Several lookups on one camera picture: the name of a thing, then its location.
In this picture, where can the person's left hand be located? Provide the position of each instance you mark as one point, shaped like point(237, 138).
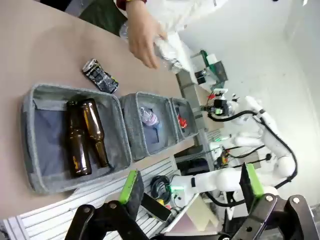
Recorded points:
point(142, 37)

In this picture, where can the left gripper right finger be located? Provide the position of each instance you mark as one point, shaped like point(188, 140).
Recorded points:
point(250, 185)

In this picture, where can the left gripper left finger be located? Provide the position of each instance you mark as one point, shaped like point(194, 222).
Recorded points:
point(130, 190)

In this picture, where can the large grey fabric basket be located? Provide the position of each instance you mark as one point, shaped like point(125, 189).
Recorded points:
point(27, 125)

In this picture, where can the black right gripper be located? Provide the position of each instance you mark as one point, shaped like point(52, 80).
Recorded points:
point(221, 106)

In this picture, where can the white flat board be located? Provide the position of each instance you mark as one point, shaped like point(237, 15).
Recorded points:
point(197, 217)

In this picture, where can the small white box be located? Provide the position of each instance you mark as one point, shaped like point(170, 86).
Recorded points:
point(212, 58)

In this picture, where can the crushed black silver can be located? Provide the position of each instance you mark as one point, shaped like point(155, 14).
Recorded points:
point(100, 77)

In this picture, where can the clear plastic bottle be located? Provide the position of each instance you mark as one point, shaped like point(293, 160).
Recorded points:
point(167, 52)

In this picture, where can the dark green garment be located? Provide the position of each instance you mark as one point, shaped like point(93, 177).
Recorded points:
point(105, 15)

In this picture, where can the brown glass bottle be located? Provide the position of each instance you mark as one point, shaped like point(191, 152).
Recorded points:
point(77, 150)
point(93, 120)

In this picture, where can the plastic bottle with pink label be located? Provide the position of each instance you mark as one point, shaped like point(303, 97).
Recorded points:
point(150, 118)

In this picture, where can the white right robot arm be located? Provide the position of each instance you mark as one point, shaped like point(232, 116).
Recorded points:
point(272, 140)

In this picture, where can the aluminium table frame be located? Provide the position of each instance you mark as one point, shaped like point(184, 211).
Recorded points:
point(50, 220)

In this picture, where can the crushed red soda can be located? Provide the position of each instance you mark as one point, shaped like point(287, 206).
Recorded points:
point(182, 122)

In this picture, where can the black flat tablet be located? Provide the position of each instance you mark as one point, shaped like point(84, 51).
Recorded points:
point(156, 206)

